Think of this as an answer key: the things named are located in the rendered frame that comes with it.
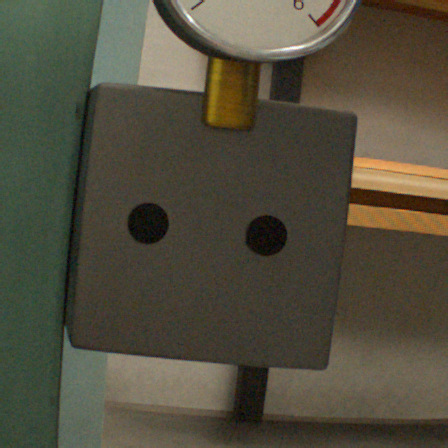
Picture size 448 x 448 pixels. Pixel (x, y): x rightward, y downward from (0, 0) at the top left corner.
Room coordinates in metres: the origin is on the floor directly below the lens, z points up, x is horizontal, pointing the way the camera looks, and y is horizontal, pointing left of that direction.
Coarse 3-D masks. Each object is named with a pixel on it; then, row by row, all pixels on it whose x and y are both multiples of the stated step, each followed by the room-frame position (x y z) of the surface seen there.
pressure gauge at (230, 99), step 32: (160, 0) 0.35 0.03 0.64; (192, 0) 0.34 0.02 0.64; (224, 0) 0.34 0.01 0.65; (256, 0) 0.34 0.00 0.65; (288, 0) 0.35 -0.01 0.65; (320, 0) 0.35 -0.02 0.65; (352, 0) 0.35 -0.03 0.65; (192, 32) 0.34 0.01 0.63; (224, 32) 0.34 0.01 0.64; (256, 32) 0.34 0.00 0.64; (288, 32) 0.35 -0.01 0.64; (320, 32) 0.35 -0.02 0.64; (224, 64) 0.36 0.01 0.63; (256, 64) 0.37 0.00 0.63; (224, 96) 0.36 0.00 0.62; (256, 96) 0.37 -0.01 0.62
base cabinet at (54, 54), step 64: (0, 0) 0.39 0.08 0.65; (64, 0) 0.40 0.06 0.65; (0, 64) 0.39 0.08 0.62; (64, 64) 0.40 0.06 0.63; (0, 128) 0.39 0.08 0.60; (64, 128) 0.40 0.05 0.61; (0, 192) 0.39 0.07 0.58; (64, 192) 0.40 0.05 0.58; (0, 256) 0.39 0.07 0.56; (64, 256) 0.40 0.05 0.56; (0, 320) 0.40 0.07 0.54; (64, 320) 0.40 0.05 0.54; (0, 384) 0.40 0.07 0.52
